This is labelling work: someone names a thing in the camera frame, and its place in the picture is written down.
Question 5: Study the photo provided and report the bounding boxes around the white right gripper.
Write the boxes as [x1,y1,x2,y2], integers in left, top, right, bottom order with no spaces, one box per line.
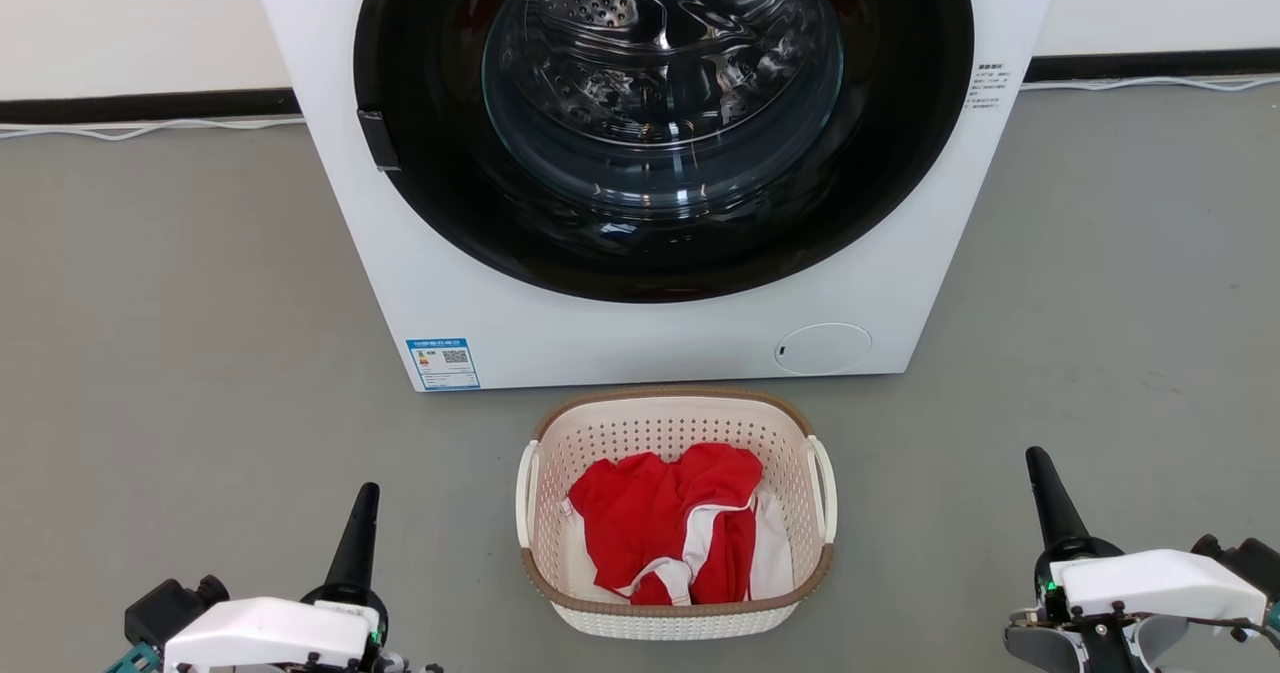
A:
[1004,445,1270,673]

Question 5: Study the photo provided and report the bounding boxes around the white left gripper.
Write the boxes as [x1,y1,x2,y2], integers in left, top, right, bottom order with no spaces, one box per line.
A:
[163,482,403,673]

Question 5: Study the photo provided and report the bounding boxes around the cream perforated laundry basket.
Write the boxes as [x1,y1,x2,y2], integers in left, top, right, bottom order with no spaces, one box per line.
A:
[514,387,839,642]

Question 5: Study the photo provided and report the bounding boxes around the blue energy label sticker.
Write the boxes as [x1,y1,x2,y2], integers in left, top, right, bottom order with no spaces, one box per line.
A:
[405,337,482,393]

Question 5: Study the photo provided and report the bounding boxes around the round white filter cover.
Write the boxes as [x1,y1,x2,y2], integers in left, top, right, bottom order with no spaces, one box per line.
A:
[774,322,874,377]

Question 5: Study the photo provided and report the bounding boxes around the red and white garment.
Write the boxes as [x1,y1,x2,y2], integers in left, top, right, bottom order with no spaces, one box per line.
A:
[563,442,797,607]

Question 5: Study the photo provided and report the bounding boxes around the white front-load washing machine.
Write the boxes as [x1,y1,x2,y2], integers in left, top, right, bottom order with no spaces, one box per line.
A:
[245,0,1070,394]

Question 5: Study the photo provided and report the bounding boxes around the small printed washer sticker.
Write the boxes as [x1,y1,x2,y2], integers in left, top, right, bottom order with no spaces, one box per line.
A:
[964,60,1012,115]

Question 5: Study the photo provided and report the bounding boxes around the round dark glass washer door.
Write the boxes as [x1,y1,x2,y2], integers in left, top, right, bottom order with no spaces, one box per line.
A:
[352,0,976,305]

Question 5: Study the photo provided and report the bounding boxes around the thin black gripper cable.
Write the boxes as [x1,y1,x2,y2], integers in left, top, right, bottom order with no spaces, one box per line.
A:
[1185,616,1280,646]

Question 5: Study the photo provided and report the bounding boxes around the grey washer door handle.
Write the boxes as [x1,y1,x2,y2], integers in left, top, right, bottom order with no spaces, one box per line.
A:
[356,107,402,173]

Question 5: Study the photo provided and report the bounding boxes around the white floor cable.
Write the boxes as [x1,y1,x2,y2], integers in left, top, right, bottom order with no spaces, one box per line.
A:
[1019,74,1280,93]
[0,115,307,143]

